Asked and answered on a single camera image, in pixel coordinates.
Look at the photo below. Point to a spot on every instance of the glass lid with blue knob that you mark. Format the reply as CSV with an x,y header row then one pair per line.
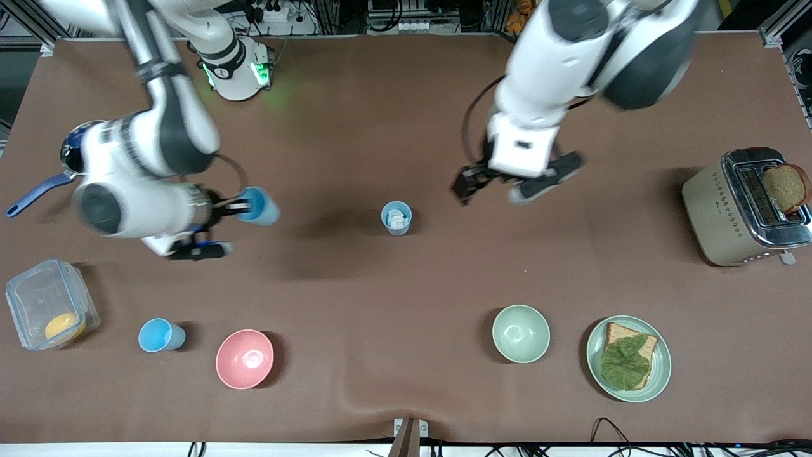
x,y
73,149

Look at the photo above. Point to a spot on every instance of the bright blue plastic cup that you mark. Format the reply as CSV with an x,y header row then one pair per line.
x,y
157,335
263,206

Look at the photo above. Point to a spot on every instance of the brown toast slice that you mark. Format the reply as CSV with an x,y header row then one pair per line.
x,y
788,188

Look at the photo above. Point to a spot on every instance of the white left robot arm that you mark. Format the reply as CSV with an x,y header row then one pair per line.
x,y
558,57

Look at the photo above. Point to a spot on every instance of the brown bread slice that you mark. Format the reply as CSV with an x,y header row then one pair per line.
x,y
625,331

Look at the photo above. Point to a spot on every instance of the pink bowl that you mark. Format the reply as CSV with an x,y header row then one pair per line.
x,y
244,358

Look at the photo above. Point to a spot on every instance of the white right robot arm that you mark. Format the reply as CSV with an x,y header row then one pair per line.
x,y
177,120

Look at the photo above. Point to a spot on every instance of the crumpled white paper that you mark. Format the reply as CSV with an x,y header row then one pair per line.
x,y
397,219

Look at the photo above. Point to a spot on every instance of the green lettuce leaf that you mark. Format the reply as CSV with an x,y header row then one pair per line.
x,y
625,363

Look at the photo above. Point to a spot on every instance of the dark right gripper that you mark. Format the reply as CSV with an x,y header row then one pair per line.
x,y
216,210

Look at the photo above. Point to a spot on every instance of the orange packaged snacks pile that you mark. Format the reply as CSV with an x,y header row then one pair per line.
x,y
517,16

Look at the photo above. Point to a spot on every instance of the white multi-socket strip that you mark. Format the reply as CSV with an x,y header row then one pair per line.
x,y
413,27

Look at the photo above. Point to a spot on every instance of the pale green bowl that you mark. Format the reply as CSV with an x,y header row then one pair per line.
x,y
521,334

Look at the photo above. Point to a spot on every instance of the white power strip with plugs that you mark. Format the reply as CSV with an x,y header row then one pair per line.
x,y
269,13

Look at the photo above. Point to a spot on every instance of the pale green plate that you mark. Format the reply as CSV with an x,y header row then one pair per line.
x,y
661,368

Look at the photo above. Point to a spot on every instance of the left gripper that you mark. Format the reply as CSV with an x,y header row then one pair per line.
x,y
474,178

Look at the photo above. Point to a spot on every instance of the clear plastic storage container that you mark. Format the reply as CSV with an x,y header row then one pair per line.
x,y
35,298

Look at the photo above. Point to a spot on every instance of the orange round food piece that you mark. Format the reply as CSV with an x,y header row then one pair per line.
x,y
65,327

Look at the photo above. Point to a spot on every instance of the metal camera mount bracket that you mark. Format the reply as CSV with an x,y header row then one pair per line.
x,y
407,438

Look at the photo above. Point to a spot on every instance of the aluminium frame profile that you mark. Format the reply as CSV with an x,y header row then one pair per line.
x,y
38,28
775,37

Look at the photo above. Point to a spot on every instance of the beige and chrome toaster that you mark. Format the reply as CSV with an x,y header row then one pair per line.
x,y
713,216

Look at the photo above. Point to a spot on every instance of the grey-blue plastic cup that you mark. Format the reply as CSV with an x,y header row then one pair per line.
x,y
398,231

